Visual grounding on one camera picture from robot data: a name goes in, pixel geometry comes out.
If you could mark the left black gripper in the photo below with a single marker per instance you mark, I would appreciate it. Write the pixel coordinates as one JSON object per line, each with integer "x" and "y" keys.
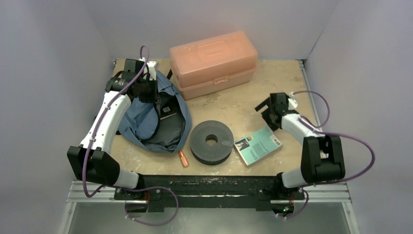
{"x": 151, "y": 99}

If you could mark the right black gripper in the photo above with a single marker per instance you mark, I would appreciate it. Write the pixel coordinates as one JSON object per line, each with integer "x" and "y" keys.
{"x": 271, "y": 109}

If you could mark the dark brown paperback book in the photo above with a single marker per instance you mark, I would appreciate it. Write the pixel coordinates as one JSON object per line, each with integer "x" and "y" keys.
{"x": 168, "y": 110}

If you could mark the blue student backpack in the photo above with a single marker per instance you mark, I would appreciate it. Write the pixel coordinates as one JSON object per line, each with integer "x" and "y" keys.
{"x": 140, "y": 123}

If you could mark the teal paperback book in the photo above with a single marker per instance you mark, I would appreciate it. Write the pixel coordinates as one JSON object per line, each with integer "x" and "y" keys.
{"x": 257, "y": 145}

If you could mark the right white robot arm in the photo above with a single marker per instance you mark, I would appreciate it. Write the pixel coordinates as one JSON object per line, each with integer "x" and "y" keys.
{"x": 321, "y": 155}

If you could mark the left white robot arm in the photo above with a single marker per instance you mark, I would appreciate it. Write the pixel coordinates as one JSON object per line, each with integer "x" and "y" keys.
{"x": 91, "y": 160}

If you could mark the pink plastic storage box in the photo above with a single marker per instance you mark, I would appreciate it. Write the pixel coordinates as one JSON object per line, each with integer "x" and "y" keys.
{"x": 210, "y": 65}

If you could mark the copper coloured marker pen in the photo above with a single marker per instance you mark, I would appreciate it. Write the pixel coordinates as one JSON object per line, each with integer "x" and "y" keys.
{"x": 183, "y": 159}

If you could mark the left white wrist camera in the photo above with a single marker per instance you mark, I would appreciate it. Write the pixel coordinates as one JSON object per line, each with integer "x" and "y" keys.
{"x": 149, "y": 72}

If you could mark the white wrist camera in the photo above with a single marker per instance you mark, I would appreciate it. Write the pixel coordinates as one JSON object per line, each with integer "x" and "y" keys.
{"x": 292, "y": 102}
{"x": 149, "y": 72}

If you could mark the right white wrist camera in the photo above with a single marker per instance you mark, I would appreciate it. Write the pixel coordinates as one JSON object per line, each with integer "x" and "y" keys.
{"x": 292, "y": 102}

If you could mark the black aluminium base frame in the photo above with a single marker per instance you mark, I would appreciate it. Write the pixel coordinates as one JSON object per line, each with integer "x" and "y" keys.
{"x": 188, "y": 191}

